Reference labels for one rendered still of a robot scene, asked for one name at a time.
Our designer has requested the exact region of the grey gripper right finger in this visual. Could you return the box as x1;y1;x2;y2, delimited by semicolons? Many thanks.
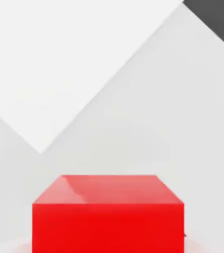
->
183;232;211;253

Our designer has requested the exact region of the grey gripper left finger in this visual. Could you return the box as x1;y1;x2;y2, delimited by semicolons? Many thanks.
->
6;238;33;253

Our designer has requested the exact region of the small red cube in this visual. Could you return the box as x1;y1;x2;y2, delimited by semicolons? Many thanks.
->
32;174;185;253

